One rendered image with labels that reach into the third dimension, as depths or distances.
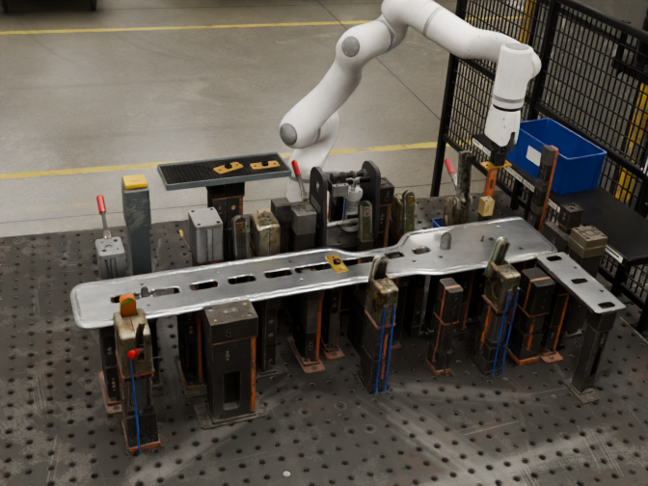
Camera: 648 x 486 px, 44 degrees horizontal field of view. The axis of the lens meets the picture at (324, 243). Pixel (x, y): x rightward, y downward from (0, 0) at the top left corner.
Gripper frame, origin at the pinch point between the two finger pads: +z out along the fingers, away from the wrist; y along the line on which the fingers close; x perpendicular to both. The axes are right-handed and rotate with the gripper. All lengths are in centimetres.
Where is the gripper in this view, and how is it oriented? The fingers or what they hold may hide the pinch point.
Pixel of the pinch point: (498, 156)
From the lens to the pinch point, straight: 231.9
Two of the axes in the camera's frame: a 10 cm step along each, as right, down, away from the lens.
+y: 3.6, 5.0, -7.9
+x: 9.3, -1.5, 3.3
